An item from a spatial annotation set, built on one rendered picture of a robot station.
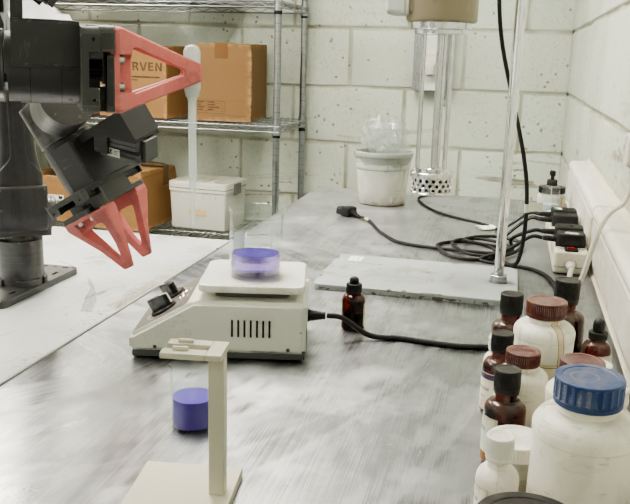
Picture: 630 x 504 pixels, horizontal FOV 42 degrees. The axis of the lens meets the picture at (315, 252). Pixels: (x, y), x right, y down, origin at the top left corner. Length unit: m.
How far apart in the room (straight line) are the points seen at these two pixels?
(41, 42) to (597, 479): 0.51
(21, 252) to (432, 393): 0.63
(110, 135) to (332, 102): 2.51
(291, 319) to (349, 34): 2.49
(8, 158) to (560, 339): 0.75
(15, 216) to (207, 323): 0.37
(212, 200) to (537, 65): 1.33
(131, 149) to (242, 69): 2.22
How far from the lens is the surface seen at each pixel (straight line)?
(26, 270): 1.23
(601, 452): 0.59
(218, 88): 3.10
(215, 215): 3.20
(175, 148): 3.57
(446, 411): 0.84
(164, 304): 0.96
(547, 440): 0.59
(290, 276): 0.96
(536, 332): 0.83
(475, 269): 1.35
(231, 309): 0.92
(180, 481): 0.68
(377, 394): 0.86
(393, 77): 3.30
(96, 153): 0.92
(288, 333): 0.92
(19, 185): 1.19
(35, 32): 0.68
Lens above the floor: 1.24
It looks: 13 degrees down
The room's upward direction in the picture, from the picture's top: 2 degrees clockwise
